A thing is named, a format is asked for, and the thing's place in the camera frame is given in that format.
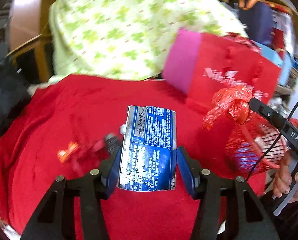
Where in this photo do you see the red plastic bag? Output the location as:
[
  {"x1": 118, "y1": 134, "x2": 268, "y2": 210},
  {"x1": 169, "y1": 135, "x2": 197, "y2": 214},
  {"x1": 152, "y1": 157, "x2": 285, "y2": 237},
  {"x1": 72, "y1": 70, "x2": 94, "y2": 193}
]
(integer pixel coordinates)
[{"x1": 203, "y1": 85, "x2": 253, "y2": 129}]

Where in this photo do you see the magenta pillow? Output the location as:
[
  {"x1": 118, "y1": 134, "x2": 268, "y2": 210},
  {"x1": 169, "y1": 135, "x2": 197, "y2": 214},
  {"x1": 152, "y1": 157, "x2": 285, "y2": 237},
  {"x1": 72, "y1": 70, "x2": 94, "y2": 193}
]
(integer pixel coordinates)
[{"x1": 162, "y1": 28, "x2": 202, "y2": 94}]

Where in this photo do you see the green clover patterned quilt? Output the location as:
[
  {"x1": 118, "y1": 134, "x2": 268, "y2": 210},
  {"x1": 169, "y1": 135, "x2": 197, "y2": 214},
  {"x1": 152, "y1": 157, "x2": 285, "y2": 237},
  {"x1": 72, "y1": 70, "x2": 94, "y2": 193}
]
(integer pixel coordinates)
[{"x1": 49, "y1": 0, "x2": 246, "y2": 80}]

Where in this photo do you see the black clothing pile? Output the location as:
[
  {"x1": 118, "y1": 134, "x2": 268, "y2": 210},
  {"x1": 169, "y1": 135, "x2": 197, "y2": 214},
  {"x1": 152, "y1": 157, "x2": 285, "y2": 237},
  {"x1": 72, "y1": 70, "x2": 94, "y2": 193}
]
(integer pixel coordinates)
[{"x1": 0, "y1": 57, "x2": 32, "y2": 137}]

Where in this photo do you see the navy blue hanging garment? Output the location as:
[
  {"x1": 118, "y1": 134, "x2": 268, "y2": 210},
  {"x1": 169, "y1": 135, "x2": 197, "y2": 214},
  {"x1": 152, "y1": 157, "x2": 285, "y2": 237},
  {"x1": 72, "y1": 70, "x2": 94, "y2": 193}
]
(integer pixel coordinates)
[{"x1": 238, "y1": 0, "x2": 273, "y2": 46}]

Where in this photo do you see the wooden nightstand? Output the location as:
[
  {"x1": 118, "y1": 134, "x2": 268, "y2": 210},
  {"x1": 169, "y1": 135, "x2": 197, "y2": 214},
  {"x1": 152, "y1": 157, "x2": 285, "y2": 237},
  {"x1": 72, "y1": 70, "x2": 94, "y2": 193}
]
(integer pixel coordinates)
[{"x1": 8, "y1": 0, "x2": 56, "y2": 84}]

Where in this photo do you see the red orange candy wrapper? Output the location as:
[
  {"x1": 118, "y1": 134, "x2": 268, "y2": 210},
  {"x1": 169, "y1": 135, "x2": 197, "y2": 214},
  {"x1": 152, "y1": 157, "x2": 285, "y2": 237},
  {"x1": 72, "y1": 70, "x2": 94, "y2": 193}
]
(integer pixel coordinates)
[{"x1": 57, "y1": 141, "x2": 80, "y2": 163}]

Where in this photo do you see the red mesh trash basket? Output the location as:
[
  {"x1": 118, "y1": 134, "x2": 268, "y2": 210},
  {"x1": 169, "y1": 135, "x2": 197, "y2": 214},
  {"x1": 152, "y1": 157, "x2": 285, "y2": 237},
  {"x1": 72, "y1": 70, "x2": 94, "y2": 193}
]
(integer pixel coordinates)
[{"x1": 224, "y1": 115, "x2": 287, "y2": 176}]

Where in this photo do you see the right hand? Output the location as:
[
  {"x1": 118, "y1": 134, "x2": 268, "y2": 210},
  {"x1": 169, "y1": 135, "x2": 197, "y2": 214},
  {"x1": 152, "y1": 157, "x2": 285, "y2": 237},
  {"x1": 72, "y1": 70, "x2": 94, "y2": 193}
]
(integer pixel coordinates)
[{"x1": 273, "y1": 150, "x2": 298, "y2": 203}]

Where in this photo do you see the red paper shopping bag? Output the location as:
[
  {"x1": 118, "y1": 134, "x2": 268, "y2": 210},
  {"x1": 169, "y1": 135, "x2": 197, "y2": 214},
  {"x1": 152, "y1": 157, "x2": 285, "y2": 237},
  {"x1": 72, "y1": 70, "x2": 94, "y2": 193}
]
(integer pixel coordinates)
[{"x1": 186, "y1": 33, "x2": 281, "y2": 114}]

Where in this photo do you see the blue silver foil wrapper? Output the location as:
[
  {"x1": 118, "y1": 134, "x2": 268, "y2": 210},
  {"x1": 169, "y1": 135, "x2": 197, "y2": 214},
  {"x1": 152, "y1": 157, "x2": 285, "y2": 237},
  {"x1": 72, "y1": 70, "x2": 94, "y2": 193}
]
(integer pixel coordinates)
[{"x1": 118, "y1": 106, "x2": 176, "y2": 192}]

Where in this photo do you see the red blanket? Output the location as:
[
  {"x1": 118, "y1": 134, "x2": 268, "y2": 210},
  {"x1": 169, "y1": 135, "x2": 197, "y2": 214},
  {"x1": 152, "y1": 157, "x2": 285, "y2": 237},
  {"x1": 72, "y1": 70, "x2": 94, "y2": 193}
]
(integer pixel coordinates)
[{"x1": 0, "y1": 74, "x2": 267, "y2": 240}]

